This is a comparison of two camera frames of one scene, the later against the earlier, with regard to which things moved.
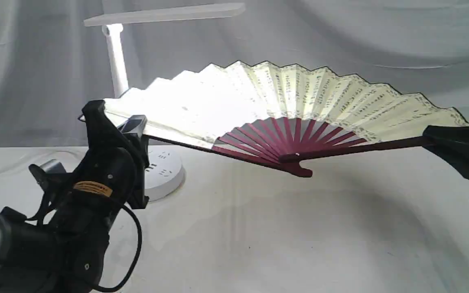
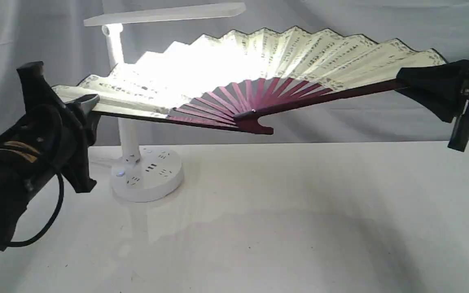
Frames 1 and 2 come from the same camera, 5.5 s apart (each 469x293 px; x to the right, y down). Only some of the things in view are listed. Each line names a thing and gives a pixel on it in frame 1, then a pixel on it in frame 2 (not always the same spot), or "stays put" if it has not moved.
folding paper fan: [278, 114] → [225, 79]
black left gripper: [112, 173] → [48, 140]
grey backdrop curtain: [37, 64] stays put
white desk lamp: [165, 174] stays put
